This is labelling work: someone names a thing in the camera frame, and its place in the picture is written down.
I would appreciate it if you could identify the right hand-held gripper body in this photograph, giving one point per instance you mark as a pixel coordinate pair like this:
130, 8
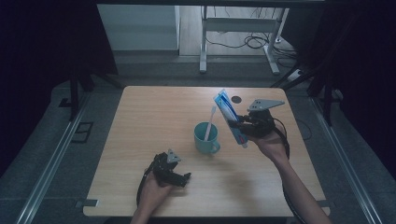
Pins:
260, 123

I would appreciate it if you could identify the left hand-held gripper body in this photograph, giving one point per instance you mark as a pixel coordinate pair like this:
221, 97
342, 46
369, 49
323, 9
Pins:
165, 169

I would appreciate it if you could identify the blue white toothpaste tube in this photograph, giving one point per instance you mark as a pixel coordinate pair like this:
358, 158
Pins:
230, 116

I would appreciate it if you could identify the pink toothbrush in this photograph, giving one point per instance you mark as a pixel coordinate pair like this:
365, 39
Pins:
210, 123

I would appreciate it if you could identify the teal cup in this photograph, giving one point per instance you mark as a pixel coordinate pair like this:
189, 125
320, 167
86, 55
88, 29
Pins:
205, 141

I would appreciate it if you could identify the person's left hand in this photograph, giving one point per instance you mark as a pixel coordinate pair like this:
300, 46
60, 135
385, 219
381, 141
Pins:
152, 191

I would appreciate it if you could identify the person's right hand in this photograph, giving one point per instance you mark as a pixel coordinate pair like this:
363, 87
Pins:
272, 144

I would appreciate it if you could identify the dark round table grommet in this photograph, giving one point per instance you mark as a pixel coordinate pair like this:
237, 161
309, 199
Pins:
236, 99

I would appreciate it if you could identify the white power strip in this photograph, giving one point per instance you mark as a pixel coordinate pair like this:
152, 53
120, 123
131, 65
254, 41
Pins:
295, 74

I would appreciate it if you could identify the black metal stand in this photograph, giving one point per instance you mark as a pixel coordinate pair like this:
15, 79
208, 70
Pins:
74, 93
323, 90

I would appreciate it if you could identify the dark curtain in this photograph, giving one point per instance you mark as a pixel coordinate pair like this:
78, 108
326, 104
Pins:
358, 71
40, 62

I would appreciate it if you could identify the white cabinet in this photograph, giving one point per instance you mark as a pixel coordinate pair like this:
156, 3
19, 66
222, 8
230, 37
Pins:
140, 28

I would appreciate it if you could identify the aluminium floor rail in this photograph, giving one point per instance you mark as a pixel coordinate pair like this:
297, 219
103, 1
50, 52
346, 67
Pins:
53, 165
342, 161

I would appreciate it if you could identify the white metal desk frame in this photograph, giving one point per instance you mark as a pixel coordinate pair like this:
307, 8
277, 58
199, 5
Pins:
239, 25

